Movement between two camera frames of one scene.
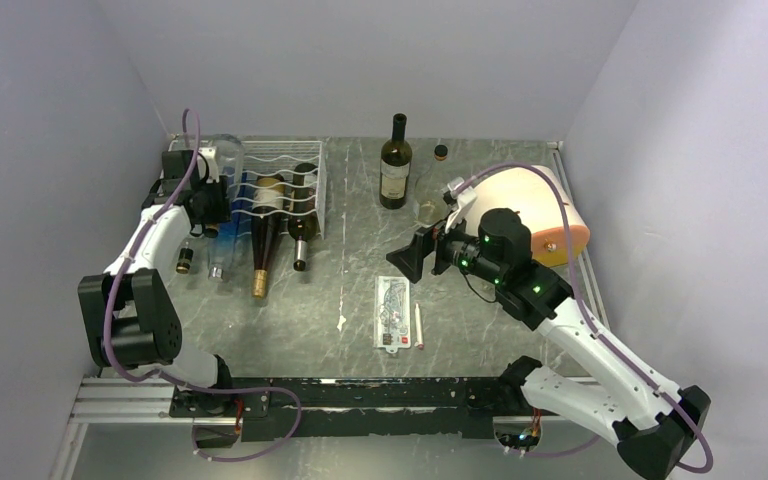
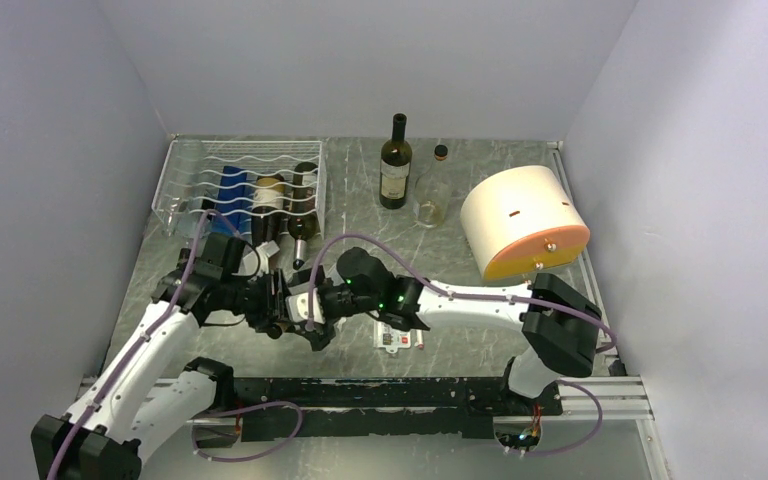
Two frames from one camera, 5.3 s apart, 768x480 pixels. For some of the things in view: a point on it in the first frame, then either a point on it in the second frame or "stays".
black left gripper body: (216, 202) → (251, 296)
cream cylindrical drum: (529, 191) stays
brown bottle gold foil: (266, 221) stays
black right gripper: (410, 259) → (320, 339)
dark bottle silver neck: (303, 222) stays
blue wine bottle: (223, 246) stays
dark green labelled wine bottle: (396, 161) stays
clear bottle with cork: (232, 163) → (282, 284)
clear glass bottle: (430, 209) stays
